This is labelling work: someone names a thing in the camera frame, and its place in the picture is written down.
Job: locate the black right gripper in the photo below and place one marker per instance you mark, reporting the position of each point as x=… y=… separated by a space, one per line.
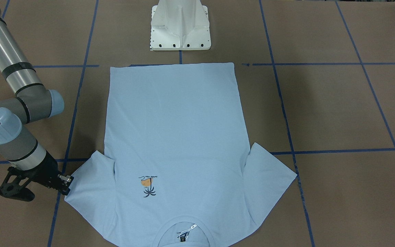
x=45 y=169

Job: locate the light blue t-shirt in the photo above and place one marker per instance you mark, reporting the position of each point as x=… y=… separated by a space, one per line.
x=177 y=168

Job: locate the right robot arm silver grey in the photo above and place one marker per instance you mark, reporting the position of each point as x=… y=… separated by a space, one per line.
x=30 y=161

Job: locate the blue tape grid lines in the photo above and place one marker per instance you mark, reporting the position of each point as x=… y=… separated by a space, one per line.
x=316 y=82

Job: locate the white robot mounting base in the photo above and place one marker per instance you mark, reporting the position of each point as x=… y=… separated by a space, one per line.
x=180 y=25

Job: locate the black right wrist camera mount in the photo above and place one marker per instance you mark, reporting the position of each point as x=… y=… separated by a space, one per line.
x=14 y=185

